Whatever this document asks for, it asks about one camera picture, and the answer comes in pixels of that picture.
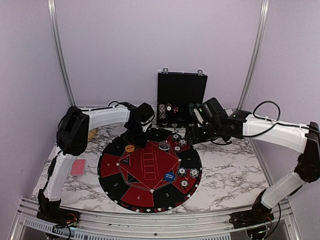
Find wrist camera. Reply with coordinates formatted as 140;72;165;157
137;102;155;133
193;97;229;126

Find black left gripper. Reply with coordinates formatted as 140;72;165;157
125;123;150;148

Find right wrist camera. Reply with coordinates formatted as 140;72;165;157
193;97;229;126

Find red playing card deck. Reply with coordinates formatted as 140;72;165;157
70;159;86;176

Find woven bamboo tray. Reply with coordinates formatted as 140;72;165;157
87;128;98;141

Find cream blue chips in case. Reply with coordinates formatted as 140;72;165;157
158;103;173;120

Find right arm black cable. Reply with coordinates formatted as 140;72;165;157
246;100;320;137

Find right aluminium frame post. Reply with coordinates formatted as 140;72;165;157
236;0;270;110

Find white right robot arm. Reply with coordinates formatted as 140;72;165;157
186;106;320;224

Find clear acrylic dealer button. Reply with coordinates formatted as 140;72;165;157
158;140;171;151

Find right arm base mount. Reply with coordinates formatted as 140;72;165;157
229;201;275;229

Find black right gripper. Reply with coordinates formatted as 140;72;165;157
185;122;223;146

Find teal chips in case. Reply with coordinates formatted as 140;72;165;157
188;103;199;117

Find black chip carrying case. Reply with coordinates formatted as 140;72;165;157
156;68;208;128

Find black triangular all-in marker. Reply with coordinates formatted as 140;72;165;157
120;156;131;166

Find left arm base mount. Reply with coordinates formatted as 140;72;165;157
36;197;80;228

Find orange big blind button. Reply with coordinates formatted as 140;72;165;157
124;144;136;153

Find aluminium front rail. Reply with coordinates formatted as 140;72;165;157
9;197;301;240

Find aluminium frame post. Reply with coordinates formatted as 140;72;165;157
236;0;270;110
48;0;76;106

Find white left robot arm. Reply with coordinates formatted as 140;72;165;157
37;101;155;223

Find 50 chips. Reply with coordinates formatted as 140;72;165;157
171;133;181;142
177;167;187;177

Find round red black poker mat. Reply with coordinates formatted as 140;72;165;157
97;128;202;213

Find blue small blind button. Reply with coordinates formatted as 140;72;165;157
163;172;176;182

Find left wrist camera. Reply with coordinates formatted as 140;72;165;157
137;102;155;133

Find left aluminium frame post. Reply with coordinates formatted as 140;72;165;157
48;0;76;106

